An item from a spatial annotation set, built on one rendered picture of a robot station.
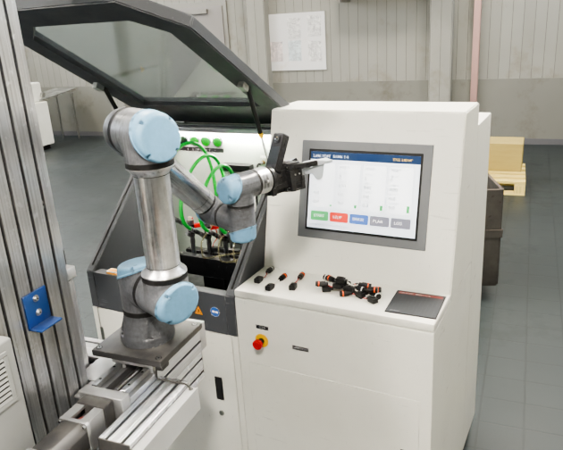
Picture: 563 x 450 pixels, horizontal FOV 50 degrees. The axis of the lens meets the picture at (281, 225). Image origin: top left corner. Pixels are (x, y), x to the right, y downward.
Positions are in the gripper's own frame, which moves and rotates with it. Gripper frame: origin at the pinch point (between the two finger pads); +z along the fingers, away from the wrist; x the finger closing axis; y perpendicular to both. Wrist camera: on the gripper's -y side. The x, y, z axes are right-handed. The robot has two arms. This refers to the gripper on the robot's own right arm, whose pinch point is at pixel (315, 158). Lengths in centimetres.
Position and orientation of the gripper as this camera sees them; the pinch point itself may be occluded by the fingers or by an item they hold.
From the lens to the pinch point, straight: 182.8
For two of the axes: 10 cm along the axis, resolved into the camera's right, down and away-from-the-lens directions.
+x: 6.6, 0.7, -7.5
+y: 1.5, 9.6, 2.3
